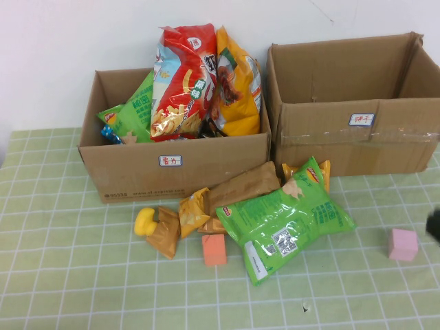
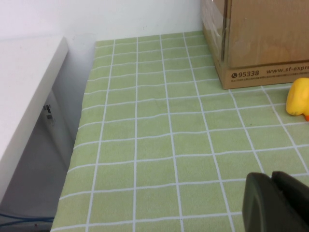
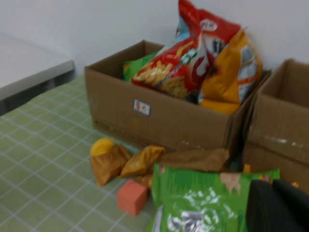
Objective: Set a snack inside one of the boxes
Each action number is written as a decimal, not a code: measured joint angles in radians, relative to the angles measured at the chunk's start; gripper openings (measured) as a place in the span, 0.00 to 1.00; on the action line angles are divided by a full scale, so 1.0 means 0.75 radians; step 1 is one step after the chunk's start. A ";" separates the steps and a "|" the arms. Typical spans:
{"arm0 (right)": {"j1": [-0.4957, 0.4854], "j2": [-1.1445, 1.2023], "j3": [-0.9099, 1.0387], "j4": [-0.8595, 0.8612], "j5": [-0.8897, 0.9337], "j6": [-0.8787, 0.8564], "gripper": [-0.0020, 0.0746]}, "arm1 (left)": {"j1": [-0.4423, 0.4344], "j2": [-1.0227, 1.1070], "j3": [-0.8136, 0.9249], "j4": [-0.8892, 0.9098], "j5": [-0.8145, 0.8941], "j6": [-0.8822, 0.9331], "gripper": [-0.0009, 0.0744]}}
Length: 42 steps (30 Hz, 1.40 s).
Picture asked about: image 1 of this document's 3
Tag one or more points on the taped cardboard box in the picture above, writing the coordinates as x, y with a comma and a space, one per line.
326, 151

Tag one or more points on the pink foam cube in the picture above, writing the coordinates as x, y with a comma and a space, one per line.
403, 244

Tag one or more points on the white label with red writing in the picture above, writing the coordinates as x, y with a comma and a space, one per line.
361, 119
170, 161

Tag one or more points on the large green chips bag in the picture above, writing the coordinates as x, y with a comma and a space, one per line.
275, 220

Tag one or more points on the long brown snack packet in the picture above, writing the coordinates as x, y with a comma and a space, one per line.
240, 185

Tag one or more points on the small brown snack packet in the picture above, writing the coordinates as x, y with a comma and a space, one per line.
165, 237

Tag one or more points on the blue dotted snack bag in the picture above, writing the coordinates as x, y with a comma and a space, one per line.
108, 133

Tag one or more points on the cardboard box with printed text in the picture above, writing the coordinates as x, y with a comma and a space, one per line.
137, 178

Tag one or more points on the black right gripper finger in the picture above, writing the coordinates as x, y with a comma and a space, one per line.
434, 224

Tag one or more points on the small yellow chips packet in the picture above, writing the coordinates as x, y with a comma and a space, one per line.
190, 213

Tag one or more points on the yellow-orange snack bag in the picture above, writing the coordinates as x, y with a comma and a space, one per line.
288, 170

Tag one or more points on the orange foam cube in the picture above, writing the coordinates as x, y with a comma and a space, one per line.
214, 250

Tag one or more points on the yellow chips bag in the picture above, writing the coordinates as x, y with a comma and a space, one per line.
237, 117

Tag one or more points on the red shrimp chips bag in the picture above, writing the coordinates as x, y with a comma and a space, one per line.
178, 103

